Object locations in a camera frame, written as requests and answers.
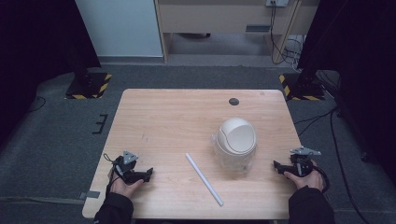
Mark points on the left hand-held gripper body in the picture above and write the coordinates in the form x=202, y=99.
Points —
x=125, y=165

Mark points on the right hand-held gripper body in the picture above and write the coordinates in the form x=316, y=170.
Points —
x=301, y=162

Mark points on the person's left hand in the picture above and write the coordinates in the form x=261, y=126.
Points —
x=124, y=187

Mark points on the person's right hand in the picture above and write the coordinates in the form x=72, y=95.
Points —
x=308, y=180

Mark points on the grey tape piece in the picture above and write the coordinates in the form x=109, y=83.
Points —
x=90, y=194

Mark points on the clear bin with white swing lid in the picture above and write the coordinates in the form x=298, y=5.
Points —
x=236, y=143

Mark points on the white tube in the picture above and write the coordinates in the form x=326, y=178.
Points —
x=204, y=179

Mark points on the black stand base yellow stripes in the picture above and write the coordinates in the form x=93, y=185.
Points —
x=88, y=85
x=303, y=88

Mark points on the black table grommet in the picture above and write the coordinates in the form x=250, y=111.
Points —
x=233, y=101

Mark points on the black curtain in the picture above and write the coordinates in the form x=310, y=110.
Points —
x=37, y=46
x=358, y=62

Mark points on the white panel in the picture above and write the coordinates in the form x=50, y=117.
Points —
x=120, y=28

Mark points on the grey power strip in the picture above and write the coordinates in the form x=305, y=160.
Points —
x=276, y=2

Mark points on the light wooden desk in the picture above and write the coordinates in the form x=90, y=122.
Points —
x=218, y=15

